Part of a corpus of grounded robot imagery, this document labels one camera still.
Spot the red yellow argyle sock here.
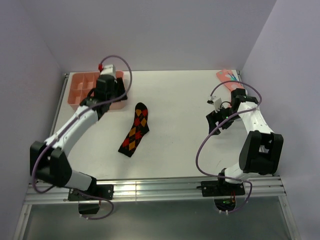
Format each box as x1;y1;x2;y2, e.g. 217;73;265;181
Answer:
118;102;150;158

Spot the pink divided organizer tray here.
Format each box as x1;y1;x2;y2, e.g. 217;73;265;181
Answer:
67;70;128;112

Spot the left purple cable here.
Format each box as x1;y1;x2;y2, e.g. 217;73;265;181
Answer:
30;55;133;221

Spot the pink patterned sock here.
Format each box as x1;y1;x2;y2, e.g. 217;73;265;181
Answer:
216;69;244;92

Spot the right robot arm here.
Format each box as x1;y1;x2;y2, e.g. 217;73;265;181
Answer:
206;88;284;195

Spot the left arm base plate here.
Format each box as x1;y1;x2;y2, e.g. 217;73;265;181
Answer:
67;184;114;202

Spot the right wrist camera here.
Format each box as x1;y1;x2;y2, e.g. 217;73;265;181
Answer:
206;96;222;111

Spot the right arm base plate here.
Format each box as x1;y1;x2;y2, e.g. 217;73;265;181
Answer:
196;179;246;197

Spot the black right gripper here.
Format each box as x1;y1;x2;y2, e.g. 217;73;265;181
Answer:
206;104;241;136

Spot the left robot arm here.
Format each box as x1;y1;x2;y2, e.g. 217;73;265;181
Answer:
29;73;127;200

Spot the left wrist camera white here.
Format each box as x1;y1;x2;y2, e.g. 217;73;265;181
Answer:
98;63;116;78

